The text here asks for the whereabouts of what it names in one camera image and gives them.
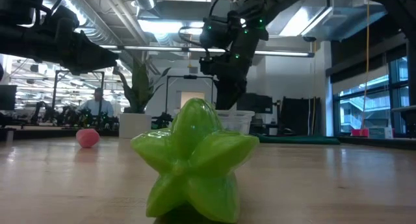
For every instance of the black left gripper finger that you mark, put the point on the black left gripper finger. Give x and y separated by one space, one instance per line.
92 56

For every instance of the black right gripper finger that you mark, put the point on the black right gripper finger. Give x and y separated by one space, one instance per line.
229 95

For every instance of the green starfruit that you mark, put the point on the green starfruit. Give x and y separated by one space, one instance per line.
195 159

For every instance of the pink round fruit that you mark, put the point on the pink round fruit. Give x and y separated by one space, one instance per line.
87 138

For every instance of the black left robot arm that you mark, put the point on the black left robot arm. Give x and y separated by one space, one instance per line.
19 39

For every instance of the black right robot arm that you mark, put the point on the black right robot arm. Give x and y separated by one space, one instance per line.
260 0

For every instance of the clear plastic tupperware container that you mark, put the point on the clear plastic tupperware container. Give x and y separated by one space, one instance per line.
239 121

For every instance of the black office monitor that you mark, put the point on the black office monitor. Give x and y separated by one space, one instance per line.
255 103
7 97

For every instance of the person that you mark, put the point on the person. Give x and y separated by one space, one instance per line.
97 106

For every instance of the long ceiling light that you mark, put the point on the long ceiling light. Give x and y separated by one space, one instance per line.
286 54

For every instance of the green potted plant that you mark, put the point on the green potted plant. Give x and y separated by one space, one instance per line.
139 91

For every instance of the black panel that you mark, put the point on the black panel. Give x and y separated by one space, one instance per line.
299 115

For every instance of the white plant pot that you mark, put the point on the white plant pot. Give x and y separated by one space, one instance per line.
135 126

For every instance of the dark green cloth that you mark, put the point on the dark green cloth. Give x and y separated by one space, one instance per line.
299 140

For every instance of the pink box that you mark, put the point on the pink box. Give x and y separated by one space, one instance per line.
360 132

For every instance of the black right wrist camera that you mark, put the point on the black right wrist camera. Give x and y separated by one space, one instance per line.
216 32

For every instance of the black metal stand frame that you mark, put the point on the black metal stand frame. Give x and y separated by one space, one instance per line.
190 77

